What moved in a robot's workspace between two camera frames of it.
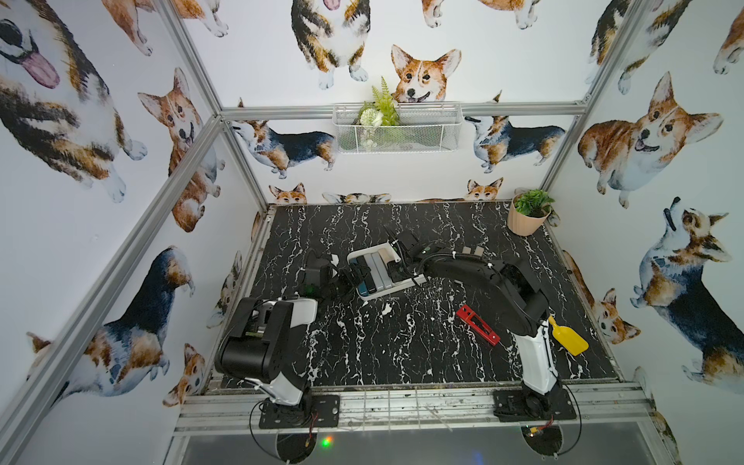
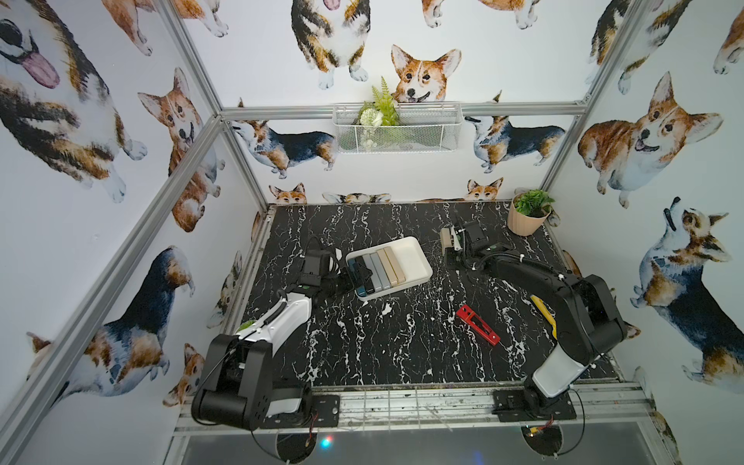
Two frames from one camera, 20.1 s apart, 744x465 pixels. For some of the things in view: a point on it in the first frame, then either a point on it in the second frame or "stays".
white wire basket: [422, 128] stays
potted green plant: [528, 212] stays
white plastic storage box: [416, 280] stays
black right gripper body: [406, 263] to [457, 258]
